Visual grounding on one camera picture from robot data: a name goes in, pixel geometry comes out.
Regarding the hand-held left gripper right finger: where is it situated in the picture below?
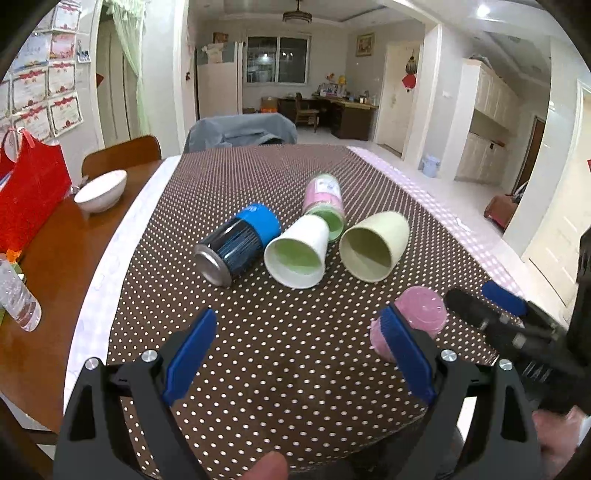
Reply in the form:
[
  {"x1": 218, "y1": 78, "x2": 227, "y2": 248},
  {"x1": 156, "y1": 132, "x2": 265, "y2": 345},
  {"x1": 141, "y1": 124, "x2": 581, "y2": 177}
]
[{"x1": 379, "y1": 306, "x2": 544, "y2": 480}]

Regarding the red stool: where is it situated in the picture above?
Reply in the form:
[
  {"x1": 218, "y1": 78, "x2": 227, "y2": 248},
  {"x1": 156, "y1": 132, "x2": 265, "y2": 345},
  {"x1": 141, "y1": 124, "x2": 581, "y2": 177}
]
[{"x1": 483, "y1": 194, "x2": 516, "y2": 232}]

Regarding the grey covered chair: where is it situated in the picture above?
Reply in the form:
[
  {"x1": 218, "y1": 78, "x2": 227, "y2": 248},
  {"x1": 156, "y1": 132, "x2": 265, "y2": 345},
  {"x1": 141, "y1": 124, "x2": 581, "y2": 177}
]
[{"x1": 183, "y1": 113, "x2": 299, "y2": 154}]

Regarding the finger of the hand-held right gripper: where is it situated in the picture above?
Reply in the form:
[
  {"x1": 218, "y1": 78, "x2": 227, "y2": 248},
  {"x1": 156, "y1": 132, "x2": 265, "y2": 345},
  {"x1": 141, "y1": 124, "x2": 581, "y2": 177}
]
[
  {"x1": 444, "y1": 287, "x2": 532, "y2": 358},
  {"x1": 480, "y1": 280, "x2": 561, "y2": 331}
]

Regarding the white panelled door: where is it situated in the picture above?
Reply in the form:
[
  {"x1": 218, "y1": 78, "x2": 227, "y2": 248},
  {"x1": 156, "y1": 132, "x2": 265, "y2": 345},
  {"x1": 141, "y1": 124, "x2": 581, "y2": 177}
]
[{"x1": 521, "y1": 78, "x2": 591, "y2": 309}]

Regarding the green curtain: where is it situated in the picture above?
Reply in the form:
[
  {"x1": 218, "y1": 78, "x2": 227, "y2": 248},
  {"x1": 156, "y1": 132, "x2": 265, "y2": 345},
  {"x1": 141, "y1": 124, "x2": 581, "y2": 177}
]
[{"x1": 102, "y1": 0, "x2": 151, "y2": 138}]

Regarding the red hanging decoration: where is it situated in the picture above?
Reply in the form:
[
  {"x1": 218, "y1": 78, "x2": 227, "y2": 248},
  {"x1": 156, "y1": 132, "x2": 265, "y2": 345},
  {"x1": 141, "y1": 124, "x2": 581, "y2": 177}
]
[{"x1": 401, "y1": 52, "x2": 419, "y2": 93}]

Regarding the white bowl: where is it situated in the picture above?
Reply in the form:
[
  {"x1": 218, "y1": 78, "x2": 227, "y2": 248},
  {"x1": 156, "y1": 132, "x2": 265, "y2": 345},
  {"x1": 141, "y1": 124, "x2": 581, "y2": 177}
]
[{"x1": 74, "y1": 169, "x2": 128, "y2": 214}]

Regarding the white cup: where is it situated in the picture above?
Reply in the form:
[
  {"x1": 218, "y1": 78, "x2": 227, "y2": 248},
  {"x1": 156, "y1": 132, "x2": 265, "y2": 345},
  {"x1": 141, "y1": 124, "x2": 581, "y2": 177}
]
[{"x1": 263, "y1": 215, "x2": 330, "y2": 291}]

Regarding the cream cabinet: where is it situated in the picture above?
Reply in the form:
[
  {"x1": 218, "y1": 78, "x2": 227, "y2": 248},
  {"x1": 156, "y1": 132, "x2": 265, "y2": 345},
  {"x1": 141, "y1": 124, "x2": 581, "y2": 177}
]
[{"x1": 454, "y1": 57, "x2": 521, "y2": 186}]

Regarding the person's left hand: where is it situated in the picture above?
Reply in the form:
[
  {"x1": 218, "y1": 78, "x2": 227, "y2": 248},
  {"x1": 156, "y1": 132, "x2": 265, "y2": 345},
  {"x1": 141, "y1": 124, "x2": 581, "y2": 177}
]
[{"x1": 247, "y1": 451, "x2": 291, "y2": 480}]

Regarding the pink cup with green lid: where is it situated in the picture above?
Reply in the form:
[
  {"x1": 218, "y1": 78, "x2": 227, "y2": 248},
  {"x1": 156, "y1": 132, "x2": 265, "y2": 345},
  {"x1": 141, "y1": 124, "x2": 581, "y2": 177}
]
[{"x1": 302, "y1": 174, "x2": 346, "y2": 242}]

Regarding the ceiling lamp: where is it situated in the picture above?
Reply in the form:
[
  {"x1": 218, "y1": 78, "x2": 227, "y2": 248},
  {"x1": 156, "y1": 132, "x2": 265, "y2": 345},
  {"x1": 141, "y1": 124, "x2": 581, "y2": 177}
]
[{"x1": 282, "y1": 0, "x2": 316, "y2": 24}]

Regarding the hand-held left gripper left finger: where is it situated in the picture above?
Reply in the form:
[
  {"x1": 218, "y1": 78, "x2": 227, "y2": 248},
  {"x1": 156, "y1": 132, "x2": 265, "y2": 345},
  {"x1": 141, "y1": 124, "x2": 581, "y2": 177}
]
[{"x1": 55, "y1": 308, "x2": 218, "y2": 480}]

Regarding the brown polka dot tablecloth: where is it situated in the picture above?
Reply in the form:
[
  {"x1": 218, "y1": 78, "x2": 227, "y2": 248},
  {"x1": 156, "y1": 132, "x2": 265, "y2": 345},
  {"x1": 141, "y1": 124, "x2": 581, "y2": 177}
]
[
  {"x1": 62, "y1": 145, "x2": 528, "y2": 409},
  {"x1": 107, "y1": 144, "x2": 514, "y2": 468}
]

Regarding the dark wooden chair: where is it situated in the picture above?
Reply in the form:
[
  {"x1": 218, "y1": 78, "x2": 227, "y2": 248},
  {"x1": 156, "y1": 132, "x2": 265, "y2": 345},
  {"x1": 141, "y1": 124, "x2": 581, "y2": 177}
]
[{"x1": 294, "y1": 92, "x2": 321, "y2": 133}]

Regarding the window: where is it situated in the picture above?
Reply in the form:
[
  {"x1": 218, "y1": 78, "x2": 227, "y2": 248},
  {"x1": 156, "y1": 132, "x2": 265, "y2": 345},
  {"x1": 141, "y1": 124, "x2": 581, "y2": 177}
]
[{"x1": 243, "y1": 33, "x2": 311, "y2": 86}]

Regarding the dark wooden desk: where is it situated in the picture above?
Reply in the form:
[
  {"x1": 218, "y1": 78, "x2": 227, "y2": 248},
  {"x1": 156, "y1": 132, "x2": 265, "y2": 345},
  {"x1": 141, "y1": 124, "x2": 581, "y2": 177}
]
[{"x1": 277, "y1": 95, "x2": 379, "y2": 140}]

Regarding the red bag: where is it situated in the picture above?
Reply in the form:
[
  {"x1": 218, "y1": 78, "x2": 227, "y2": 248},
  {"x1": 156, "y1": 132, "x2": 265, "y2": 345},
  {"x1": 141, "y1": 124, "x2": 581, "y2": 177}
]
[{"x1": 0, "y1": 128, "x2": 74, "y2": 253}]

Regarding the white refrigerator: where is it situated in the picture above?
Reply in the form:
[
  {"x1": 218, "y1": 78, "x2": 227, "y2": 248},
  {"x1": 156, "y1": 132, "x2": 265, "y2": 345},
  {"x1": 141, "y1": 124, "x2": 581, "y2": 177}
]
[{"x1": 196, "y1": 41, "x2": 245, "y2": 121}]

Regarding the pale green cup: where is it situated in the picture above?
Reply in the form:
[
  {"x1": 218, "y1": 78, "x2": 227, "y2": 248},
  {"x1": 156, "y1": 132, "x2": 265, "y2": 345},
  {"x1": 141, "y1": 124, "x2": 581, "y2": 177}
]
[{"x1": 339, "y1": 211, "x2": 411, "y2": 283}]

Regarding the brown door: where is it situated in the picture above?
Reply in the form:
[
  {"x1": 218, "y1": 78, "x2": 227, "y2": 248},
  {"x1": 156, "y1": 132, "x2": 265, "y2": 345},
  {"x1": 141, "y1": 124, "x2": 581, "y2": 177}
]
[{"x1": 512, "y1": 115, "x2": 548, "y2": 200}]

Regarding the person's right hand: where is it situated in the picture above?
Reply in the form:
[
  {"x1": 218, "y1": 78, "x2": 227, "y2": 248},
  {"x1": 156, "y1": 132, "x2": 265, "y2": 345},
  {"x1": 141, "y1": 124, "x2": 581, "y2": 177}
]
[{"x1": 531, "y1": 407, "x2": 586, "y2": 477}]

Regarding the wooden table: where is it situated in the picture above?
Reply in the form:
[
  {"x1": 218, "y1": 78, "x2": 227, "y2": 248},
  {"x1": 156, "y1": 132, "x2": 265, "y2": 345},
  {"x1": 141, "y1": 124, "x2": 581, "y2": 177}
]
[{"x1": 0, "y1": 159, "x2": 163, "y2": 435}]

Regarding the group of wall certificates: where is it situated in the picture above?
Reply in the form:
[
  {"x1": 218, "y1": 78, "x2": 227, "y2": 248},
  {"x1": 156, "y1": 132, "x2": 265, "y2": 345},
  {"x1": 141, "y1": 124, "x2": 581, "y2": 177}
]
[{"x1": 0, "y1": 0, "x2": 85, "y2": 141}]

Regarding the clear plastic bottle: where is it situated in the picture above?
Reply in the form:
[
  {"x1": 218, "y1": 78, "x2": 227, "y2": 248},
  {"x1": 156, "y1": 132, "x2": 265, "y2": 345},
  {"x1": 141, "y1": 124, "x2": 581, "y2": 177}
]
[{"x1": 0, "y1": 253, "x2": 42, "y2": 332}]

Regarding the small pink cup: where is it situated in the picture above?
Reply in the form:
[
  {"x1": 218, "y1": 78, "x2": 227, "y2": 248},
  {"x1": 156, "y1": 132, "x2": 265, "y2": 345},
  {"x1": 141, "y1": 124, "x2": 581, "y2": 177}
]
[{"x1": 370, "y1": 285, "x2": 448, "y2": 363}]

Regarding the dark cup with blue lid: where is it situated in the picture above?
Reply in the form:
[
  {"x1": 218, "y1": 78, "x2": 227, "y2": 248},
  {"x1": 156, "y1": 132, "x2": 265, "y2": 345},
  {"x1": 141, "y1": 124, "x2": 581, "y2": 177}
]
[{"x1": 193, "y1": 203, "x2": 282, "y2": 289}]

